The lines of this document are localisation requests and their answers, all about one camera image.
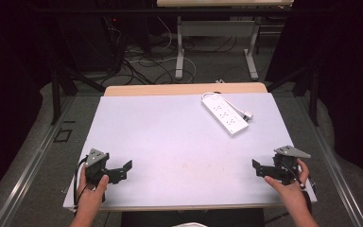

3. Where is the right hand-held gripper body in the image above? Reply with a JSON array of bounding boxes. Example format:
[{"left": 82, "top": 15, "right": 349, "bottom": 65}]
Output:
[{"left": 271, "top": 145, "right": 312, "bottom": 186}]

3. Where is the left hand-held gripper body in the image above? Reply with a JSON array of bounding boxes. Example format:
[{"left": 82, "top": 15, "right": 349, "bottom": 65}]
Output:
[{"left": 84, "top": 148, "right": 111, "bottom": 186}]

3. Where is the person's right hand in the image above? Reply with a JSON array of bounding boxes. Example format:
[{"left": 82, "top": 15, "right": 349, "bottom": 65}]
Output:
[{"left": 263, "top": 158, "right": 311, "bottom": 210}]

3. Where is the person's left hand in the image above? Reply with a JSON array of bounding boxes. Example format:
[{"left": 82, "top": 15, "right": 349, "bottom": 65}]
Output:
[{"left": 77, "top": 164, "right": 110, "bottom": 216}]

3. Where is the white table mat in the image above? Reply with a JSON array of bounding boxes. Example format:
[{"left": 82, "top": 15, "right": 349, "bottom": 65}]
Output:
[{"left": 62, "top": 92, "right": 318, "bottom": 210}]

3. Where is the white power strip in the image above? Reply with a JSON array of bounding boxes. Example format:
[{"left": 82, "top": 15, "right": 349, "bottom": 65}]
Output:
[{"left": 200, "top": 95, "right": 250, "bottom": 137}]

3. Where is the black metal stand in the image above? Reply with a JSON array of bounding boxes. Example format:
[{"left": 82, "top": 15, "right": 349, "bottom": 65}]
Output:
[
  {"left": 50, "top": 64, "right": 107, "bottom": 126},
  {"left": 266, "top": 64, "right": 320, "bottom": 127}
]

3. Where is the person's white clothing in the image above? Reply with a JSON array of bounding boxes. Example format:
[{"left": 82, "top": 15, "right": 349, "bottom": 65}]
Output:
[{"left": 171, "top": 221, "right": 210, "bottom": 227}]

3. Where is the desk with white metal legs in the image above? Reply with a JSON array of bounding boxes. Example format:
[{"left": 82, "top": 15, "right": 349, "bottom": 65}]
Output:
[{"left": 156, "top": 0, "right": 295, "bottom": 81}]

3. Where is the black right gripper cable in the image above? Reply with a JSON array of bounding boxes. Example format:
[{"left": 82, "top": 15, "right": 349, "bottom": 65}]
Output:
[{"left": 280, "top": 159, "right": 318, "bottom": 194}]

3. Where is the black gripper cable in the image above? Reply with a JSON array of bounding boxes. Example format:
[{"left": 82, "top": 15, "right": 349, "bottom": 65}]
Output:
[
  {"left": 73, "top": 155, "right": 89, "bottom": 210},
  {"left": 280, "top": 159, "right": 318, "bottom": 194}
]

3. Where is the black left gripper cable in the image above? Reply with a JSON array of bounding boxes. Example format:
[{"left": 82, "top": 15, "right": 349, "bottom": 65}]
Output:
[{"left": 73, "top": 155, "right": 89, "bottom": 210}]

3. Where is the aluminium floor rail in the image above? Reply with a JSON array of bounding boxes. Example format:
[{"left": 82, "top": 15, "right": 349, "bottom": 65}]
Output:
[
  {"left": 0, "top": 96, "right": 76, "bottom": 227},
  {"left": 292, "top": 96, "right": 363, "bottom": 227}
]

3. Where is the tangle of floor cables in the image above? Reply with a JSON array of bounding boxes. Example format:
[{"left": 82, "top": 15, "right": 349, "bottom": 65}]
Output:
[{"left": 102, "top": 15, "right": 244, "bottom": 87}]

